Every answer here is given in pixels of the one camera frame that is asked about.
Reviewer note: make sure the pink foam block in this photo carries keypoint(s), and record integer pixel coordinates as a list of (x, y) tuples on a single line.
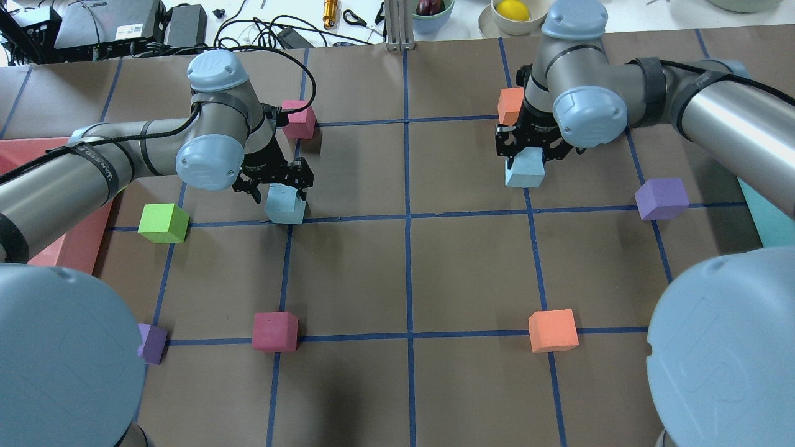
[(275, 332), (300, 125)]

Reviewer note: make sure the black electronics box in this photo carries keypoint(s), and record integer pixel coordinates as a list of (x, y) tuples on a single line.
[(80, 30)]

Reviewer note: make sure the orange near foam block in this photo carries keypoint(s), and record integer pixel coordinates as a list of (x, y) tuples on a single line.
[(552, 331)]

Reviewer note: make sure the bowl with yellow lemon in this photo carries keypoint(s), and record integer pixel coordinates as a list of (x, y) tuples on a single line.
[(513, 18)]

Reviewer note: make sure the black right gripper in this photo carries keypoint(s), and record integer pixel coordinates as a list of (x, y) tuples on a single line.
[(538, 125)]

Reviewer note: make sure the orange far foam block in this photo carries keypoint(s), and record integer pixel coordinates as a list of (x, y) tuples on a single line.
[(510, 104)]

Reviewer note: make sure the purple right foam block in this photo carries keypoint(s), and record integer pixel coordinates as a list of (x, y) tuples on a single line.
[(661, 199)]

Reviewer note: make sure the light blue plastic bin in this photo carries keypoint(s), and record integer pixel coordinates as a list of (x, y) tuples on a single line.
[(775, 229)]

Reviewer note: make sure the black power adapter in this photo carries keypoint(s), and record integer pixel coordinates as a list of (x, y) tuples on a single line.
[(186, 26)]

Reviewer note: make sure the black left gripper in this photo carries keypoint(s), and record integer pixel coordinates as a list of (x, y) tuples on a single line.
[(261, 162)]

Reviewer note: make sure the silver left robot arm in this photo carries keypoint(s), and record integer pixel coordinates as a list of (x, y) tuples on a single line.
[(71, 374)]

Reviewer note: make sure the orange foam block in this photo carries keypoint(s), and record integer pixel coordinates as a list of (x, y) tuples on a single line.
[(510, 104), (552, 331)]

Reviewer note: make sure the pink far left foam block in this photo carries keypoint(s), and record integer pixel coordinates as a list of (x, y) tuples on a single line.
[(300, 125)]

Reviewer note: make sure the purple left foam block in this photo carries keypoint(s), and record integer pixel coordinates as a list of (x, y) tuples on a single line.
[(153, 342)]

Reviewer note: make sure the light blue foam block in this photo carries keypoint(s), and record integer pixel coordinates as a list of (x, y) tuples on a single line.
[(285, 205), (528, 170)]

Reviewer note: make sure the purple foam block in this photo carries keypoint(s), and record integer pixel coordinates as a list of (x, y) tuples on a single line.
[(153, 342), (661, 199)]

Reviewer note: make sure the blue bowl with fruit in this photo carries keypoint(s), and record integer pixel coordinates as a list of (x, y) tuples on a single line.
[(429, 17)]

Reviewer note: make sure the black handled scissors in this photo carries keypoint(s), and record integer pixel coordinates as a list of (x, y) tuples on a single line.
[(353, 19)]

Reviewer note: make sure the green foam block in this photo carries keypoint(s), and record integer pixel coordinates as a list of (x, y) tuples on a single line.
[(163, 223)]

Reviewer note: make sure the brown paper table mat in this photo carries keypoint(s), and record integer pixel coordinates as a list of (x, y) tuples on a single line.
[(415, 273)]

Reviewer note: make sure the pink plastic bin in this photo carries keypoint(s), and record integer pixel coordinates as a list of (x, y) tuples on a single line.
[(77, 249)]

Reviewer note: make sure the pink near foam block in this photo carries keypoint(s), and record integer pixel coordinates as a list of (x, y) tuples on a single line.
[(275, 332)]

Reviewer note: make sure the aluminium frame post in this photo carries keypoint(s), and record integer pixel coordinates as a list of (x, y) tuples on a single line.
[(399, 22)]

